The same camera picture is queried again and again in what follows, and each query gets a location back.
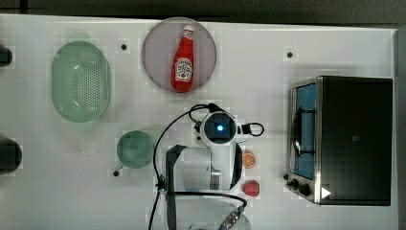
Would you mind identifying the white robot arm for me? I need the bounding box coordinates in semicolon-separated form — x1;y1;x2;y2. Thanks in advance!
165;110;252;230

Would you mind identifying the orange slice toy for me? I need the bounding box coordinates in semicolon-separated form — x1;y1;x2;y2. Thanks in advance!
242;151;257;169

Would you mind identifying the green mug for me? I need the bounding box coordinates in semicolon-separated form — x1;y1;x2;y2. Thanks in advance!
116;130;154;169

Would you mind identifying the pink round plate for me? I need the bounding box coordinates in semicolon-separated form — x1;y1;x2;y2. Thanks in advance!
142;17;217;93

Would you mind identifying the black cylinder post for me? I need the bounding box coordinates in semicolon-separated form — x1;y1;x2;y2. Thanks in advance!
0;46;12;67
0;138;22;175

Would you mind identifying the black cylinder post upper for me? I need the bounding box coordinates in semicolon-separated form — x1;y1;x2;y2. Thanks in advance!
0;46;12;67

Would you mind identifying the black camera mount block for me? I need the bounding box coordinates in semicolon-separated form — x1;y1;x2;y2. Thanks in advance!
241;124;251;134

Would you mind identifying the green perforated colander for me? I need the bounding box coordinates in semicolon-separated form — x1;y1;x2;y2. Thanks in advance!
52;41;111;123

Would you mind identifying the black toaster oven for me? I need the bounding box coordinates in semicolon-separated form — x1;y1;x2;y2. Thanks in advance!
283;76;394;206

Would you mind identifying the large red strawberry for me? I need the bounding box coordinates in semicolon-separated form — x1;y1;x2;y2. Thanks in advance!
242;180;259;197

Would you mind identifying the red ketchup bottle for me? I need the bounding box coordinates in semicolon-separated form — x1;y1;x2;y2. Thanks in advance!
170;25;194;93

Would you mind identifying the black cylinder post lower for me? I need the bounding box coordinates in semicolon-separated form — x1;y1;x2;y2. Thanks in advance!
0;138;22;175

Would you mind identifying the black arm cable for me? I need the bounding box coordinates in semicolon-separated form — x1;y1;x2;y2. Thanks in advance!
147;103;248;230

